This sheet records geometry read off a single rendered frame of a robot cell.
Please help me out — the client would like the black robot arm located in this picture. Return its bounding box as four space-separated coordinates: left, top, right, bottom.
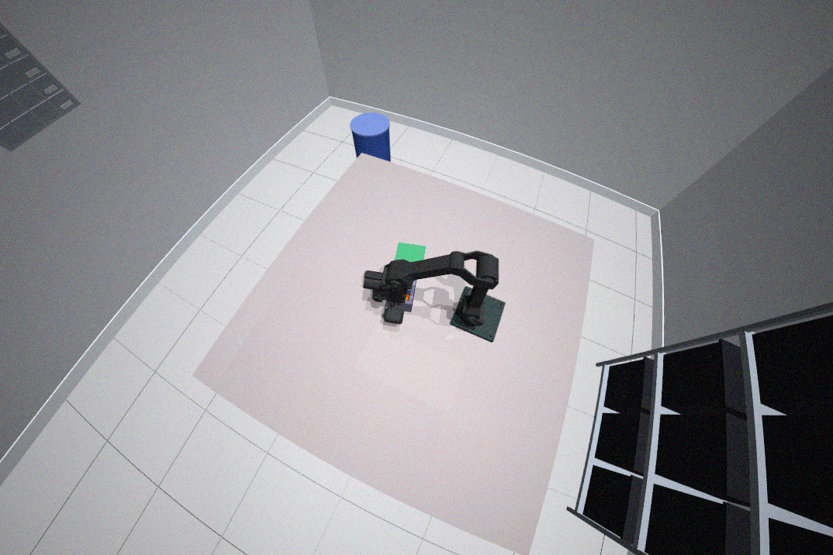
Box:
363 250 499 330

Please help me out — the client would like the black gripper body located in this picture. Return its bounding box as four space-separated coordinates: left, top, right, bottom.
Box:
384 289 407 325

